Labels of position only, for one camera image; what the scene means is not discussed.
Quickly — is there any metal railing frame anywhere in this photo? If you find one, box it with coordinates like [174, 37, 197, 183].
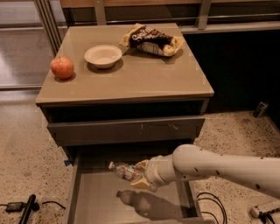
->
[32, 0, 280, 53]

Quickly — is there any open grey middle drawer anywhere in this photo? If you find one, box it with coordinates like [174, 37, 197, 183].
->
[64, 145, 214, 224]

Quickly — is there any grey drawer cabinet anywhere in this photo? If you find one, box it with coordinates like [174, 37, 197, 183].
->
[35, 23, 215, 224]

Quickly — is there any closed grey top drawer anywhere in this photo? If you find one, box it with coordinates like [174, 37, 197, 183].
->
[47, 115, 205, 146]

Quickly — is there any white paper bowl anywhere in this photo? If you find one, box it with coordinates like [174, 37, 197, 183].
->
[84, 45, 123, 69]

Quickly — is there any red apple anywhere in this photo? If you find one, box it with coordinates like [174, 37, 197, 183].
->
[51, 56, 74, 80]

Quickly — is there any brown snack chip bag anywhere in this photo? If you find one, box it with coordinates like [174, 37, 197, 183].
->
[120, 24, 184, 57]

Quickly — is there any small grey floor device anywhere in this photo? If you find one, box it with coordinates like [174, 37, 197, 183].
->
[253, 101, 269, 118]

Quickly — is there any thin black adapter cable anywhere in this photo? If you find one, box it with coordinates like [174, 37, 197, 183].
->
[0, 200, 67, 211]

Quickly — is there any white power strip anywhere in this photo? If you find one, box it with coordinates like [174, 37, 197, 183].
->
[250, 199, 280, 218]

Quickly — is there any black power adapter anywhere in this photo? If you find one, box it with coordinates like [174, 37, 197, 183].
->
[5, 202, 25, 213]

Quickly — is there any clear plastic water bottle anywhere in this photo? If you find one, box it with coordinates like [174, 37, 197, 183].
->
[108, 162, 144, 182]

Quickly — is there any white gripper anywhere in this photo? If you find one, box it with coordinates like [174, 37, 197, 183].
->
[130, 155, 177, 191]

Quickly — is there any black handheld tool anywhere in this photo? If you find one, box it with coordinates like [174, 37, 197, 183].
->
[18, 194, 39, 224]

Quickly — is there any blue tape piece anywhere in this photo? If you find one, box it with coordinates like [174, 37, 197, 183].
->
[64, 160, 71, 166]

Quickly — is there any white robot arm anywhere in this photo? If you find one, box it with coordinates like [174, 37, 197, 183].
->
[131, 144, 280, 199]

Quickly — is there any black looped cable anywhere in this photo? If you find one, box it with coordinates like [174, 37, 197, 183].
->
[196, 192, 228, 224]

